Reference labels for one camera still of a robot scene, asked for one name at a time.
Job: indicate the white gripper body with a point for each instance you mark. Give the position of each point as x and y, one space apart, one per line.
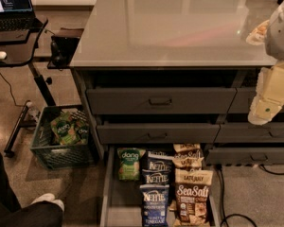
281 33

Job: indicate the green dang rice chip bag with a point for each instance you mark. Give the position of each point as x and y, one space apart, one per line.
129 167

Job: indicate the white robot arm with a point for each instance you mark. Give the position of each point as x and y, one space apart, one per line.
271 34

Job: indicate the grey top right drawer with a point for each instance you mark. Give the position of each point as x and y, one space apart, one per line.
242 100

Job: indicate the grey drawer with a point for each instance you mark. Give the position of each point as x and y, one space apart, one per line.
242 100
248 133
245 156
160 100
147 133

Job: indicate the grey middle right drawer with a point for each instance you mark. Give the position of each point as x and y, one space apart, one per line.
248 133

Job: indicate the grey bottom right drawer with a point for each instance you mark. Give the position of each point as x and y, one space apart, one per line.
245 156

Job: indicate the grey top left drawer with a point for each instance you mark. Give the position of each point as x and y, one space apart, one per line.
160 100

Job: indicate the brown Sea Salt chip bag middle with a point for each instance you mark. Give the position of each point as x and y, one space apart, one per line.
188 162

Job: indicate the brown sea salt chip bag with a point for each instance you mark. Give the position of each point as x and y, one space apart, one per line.
188 162
191 191
185 147

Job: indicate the brown Sea Salt chip bag back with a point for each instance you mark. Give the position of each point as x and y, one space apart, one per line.
185 147

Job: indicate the grey cabinet with counter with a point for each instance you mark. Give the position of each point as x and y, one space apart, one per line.
172 44

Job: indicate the brown Sea Salt chip bag front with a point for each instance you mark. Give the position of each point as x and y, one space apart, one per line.
191 191

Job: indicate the blue Kettle chip bag front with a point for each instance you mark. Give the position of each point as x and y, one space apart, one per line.
155 199

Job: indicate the grey middle left drawer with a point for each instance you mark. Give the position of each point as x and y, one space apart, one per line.
147 133

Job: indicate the open bottom left drawer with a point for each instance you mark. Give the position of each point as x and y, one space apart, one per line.
122 200

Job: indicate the green chip bag in crate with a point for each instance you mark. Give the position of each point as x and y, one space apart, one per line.
64 128

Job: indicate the black clamp device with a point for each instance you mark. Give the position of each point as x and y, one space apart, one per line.
63 46

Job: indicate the green plastic crate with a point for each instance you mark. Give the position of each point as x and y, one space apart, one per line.
46 146

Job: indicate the white shoe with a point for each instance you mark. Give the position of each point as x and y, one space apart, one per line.
50 198

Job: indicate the black standing desk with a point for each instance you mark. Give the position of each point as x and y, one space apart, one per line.
21 55

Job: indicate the black laptop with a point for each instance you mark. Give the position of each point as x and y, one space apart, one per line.
16 15

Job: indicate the person leg dark trousers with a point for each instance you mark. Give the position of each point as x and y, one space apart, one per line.
12 214

